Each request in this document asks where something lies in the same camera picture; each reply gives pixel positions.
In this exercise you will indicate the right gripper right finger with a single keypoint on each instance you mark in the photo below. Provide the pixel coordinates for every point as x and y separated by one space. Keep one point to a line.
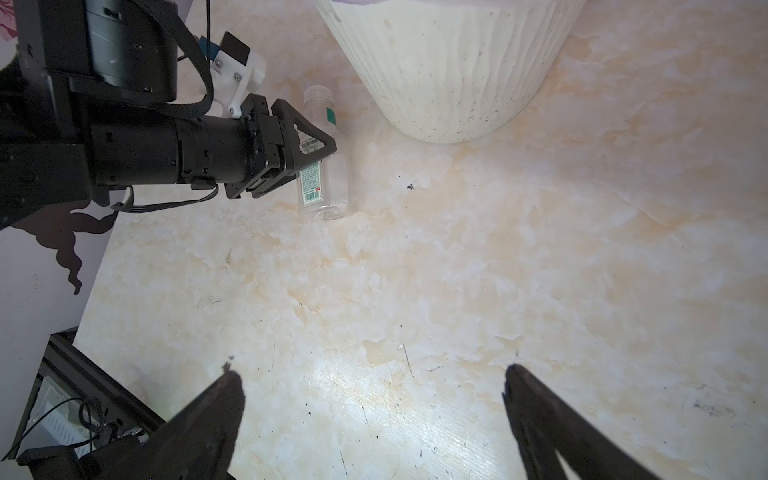
551 434

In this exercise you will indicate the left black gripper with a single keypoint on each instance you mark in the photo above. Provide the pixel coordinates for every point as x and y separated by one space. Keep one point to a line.
255 154

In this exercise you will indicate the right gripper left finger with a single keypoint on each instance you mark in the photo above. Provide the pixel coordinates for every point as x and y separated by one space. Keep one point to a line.
198 443

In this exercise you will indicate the green label clear bottle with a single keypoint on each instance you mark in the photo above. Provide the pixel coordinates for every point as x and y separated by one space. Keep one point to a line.
324 186

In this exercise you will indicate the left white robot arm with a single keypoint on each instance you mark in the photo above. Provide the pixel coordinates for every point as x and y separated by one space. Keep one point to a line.
108 95

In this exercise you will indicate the white ribbed trash bin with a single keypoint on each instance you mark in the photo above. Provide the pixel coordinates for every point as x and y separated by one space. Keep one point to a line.
450 71

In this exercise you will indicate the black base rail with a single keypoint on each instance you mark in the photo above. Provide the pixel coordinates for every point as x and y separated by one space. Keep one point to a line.
76 420

